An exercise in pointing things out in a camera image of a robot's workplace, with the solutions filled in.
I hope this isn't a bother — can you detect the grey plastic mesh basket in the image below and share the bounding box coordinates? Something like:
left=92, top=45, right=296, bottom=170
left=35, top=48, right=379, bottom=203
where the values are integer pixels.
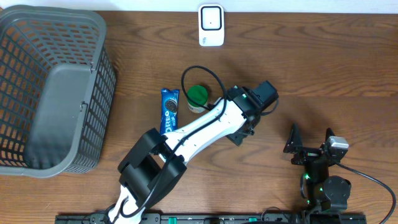
left=1, top=5, right=116, bottom=178

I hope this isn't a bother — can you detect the white barcode scanner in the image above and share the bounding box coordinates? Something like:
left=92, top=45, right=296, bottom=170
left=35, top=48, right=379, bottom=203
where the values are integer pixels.
left=198, top=4, right=225, bottom=47

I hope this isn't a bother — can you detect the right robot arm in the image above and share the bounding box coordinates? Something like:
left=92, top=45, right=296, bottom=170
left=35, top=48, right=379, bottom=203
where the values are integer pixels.
left=283, top=124, right=351, bottom=223

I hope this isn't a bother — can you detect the blue Oreo cookie pack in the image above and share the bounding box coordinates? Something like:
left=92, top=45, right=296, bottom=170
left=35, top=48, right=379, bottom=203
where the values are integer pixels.
left=160, top=88, right=180, bottom=134

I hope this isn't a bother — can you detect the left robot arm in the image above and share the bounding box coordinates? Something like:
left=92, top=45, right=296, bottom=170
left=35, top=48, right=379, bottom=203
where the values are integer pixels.
left=106, top=85, right=278, bottom=223

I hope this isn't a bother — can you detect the green lid white jar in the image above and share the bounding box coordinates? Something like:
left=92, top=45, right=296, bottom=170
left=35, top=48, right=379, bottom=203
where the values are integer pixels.
left=187, top=85, right=208, bottom=113

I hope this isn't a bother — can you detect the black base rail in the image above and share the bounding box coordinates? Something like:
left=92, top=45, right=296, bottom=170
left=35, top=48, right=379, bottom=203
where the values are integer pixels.
left=55, top=212, right=367, bottom=224

